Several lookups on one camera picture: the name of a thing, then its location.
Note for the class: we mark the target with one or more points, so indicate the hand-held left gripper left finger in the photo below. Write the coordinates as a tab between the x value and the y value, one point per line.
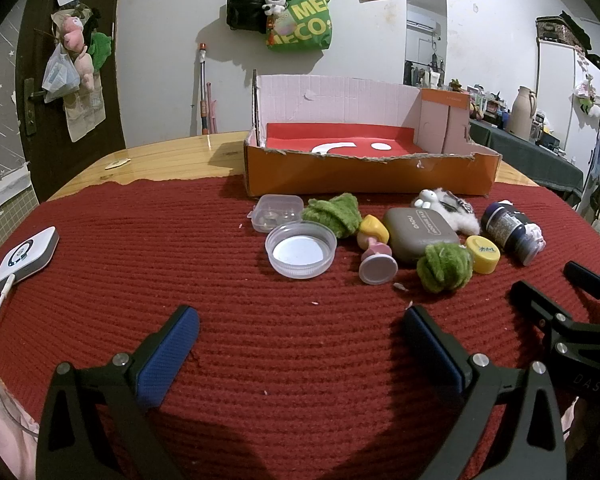
167	355

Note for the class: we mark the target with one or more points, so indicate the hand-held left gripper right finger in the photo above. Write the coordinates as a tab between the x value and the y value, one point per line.
437	352

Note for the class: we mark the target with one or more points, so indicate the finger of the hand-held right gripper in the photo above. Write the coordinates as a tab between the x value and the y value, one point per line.
587	277
535	305

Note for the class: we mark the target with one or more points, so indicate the yellow bottle cap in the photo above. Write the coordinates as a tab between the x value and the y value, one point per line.
482	255

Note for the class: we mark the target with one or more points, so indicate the dark blue labelled bottle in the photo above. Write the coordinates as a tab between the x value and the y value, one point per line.
505	227

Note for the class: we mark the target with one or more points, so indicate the green fuzzy ball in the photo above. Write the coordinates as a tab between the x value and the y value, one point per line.
445	267
335	212

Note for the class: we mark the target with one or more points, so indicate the yellow pink mushroom toy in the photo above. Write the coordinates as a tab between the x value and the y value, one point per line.
377	267

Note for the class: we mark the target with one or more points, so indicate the grey eye shadow case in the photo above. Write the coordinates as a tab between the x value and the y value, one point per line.
415	235

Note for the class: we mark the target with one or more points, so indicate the clear round plastic lid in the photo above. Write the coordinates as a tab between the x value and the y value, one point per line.
300	252

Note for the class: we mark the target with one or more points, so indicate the small clear plastic box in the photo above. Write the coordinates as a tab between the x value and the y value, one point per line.
275	212

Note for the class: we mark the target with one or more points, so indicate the orange cardboard box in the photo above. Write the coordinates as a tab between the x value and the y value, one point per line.
360	172

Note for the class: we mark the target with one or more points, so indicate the red knitted mat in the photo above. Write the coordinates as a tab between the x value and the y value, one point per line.
290	360

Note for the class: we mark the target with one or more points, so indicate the dark green covered side table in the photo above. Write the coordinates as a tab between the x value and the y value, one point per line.
530	160

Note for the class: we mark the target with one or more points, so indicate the white rounded square device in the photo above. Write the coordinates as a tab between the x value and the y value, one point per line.
27	255

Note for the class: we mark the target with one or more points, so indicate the beige thermos jug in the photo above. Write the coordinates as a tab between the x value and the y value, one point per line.
522	115

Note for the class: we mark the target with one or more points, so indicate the white artificial flower garland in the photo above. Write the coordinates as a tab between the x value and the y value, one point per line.
587	92

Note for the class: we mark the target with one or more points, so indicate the small pale table sticker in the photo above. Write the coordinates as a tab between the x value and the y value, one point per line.
116	163

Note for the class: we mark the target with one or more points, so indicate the white cabinet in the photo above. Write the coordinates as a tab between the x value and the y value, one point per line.
555	75

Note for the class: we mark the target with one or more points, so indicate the row of small cosmetic items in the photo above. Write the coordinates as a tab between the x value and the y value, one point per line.
480	102

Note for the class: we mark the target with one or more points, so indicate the pink sticks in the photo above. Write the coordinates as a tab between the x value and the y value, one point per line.
211	110

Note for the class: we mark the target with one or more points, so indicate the dark patterned bag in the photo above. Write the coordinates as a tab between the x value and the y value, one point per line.
560	30

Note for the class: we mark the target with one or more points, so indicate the dark brown door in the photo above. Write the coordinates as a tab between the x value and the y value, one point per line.
105	110

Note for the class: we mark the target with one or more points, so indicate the beige hanging organizer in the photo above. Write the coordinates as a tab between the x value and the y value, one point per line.
82	115

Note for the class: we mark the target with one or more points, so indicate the silver orange mop stick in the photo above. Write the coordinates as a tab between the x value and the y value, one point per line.
202	90

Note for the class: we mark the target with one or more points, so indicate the translucent plastic bag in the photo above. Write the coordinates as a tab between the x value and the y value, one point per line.
57	77

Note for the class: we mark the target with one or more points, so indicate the green plush toy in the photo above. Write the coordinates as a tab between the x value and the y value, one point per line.
101	47

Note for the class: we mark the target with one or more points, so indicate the pink plush toy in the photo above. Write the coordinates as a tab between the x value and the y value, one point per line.
72	32

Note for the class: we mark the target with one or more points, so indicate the green tote bag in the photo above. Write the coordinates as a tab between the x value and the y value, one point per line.
305	20

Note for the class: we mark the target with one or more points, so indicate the white plush hanging toy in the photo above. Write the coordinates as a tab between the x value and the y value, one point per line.
274	4

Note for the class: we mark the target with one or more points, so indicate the wall mirror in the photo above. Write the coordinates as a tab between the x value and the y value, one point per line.
425	5

